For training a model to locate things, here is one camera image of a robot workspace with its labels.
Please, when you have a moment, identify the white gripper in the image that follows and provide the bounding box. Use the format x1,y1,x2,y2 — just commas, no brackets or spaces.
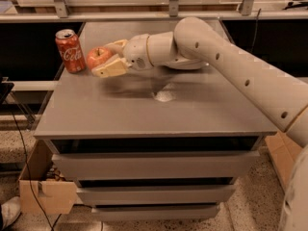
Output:
91,34,153,78

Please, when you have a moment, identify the red apple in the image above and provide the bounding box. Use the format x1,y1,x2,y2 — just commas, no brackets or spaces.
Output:
86,46,113,69

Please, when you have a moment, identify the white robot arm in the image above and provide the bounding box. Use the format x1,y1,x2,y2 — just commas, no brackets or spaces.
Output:
91,17,308,231

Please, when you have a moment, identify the red coke can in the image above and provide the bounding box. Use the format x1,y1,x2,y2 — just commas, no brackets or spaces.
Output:
55,29,86,73

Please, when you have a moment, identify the grey drawer cabinet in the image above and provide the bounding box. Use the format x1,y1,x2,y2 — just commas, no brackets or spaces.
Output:
34,19,278,222

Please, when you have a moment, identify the cardboard box left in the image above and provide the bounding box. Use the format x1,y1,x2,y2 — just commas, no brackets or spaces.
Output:
19,141,77,215

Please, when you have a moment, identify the cardboard box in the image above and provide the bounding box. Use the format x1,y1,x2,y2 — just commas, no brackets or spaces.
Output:
19,141,77,215
265,131,302,190

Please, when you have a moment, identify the white shoe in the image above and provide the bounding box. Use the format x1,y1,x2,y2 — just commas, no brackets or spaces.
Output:
0,196,21,231

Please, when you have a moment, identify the cardboard box right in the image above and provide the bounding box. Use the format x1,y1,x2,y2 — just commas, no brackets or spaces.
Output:
265,131,302,190

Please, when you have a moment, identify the metal shelf frame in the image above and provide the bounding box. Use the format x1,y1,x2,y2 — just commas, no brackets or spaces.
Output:
0,0,308,23

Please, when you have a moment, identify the black cable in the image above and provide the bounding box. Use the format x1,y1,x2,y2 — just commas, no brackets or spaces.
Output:
9,106,62,231

